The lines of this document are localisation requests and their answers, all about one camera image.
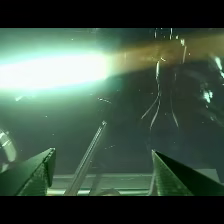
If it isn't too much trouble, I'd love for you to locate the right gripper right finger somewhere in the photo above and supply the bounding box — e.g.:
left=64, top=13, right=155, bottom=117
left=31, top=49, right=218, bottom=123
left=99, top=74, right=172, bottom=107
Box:
left=151, top=149, right=224, bottom=197

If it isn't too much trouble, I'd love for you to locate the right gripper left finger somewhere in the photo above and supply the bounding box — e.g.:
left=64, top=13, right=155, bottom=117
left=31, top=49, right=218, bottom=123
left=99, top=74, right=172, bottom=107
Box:
left=0, top=147, right=57, bottom=197

